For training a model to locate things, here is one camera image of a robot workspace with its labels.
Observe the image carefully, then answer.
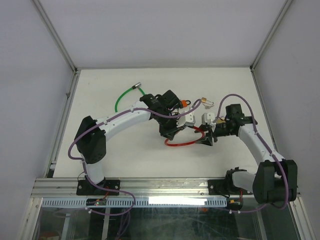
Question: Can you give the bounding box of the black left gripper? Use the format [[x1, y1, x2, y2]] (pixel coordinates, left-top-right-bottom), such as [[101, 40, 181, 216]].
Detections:
[[155, 112, 184, 141]]

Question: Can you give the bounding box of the red cable lock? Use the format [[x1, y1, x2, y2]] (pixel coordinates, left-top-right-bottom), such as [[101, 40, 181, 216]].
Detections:
[[164, 126, 206, 147]]

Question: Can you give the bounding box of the large brass padlock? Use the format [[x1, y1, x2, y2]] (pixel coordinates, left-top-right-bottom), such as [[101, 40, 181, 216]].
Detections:
[[216, 118, 226, 124]]

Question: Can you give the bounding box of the orange black padlock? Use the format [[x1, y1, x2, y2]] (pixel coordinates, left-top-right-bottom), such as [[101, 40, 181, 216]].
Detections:
[[177, 100, 191, 109]]

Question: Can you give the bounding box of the small brass long-shackle padlock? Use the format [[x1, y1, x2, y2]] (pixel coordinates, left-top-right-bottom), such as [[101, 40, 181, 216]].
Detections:
[[201, 97, 215, 110]]

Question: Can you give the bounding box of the green cable lock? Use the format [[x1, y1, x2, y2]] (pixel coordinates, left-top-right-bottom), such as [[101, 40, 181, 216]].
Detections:
[[114, 82, 146, 113]]

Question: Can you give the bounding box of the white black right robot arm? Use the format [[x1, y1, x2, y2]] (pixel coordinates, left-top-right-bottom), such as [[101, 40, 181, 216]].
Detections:
[[197, 104, 298, 207]]

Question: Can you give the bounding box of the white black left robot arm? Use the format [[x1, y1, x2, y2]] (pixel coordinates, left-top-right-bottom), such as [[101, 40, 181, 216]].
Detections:
[[70, 90, 194, 196]]

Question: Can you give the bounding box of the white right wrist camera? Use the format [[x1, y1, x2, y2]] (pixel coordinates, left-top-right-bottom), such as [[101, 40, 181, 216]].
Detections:
[[201, 112, 216, 131]]

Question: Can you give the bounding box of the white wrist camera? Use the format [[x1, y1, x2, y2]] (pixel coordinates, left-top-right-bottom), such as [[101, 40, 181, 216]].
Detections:
[[177, 106, 196, 127], [201, 112, 216, 131]]

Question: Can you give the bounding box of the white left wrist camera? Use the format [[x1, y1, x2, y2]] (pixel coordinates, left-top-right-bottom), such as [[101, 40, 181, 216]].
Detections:
[[177, 106, 196, 127]]

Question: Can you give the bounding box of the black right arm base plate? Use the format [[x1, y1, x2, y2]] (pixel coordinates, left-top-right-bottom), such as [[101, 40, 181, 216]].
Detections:
[[207, 179, 230, 198]]

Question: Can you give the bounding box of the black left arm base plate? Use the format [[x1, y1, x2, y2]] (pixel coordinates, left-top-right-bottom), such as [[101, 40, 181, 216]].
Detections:
[[76, 178, 121, 196]]

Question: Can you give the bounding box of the aluminium mounting rail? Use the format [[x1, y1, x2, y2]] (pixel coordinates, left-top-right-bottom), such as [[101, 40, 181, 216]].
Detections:
[[31, 176, 301, 198]]

